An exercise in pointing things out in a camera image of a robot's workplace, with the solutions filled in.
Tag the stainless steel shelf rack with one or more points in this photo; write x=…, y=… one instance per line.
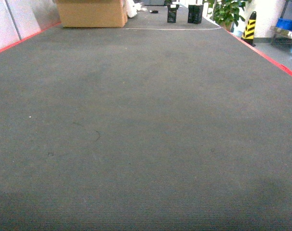
x=283, y=28

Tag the black crate left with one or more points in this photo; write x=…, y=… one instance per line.
x=172, y=13

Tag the black crate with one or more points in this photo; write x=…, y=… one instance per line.
x=195, y=14
x=172, y=13

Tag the black crate right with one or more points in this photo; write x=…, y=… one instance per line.
x=195, y=14

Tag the large open cardboard box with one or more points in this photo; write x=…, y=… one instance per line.
x=92, y=13

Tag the yellow black traffic cone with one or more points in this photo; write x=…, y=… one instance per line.
x=248, y=34

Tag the potted green plant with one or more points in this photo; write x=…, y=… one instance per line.
x=226, y=13

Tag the red conveyor frame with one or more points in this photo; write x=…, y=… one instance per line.
x=274, y=62

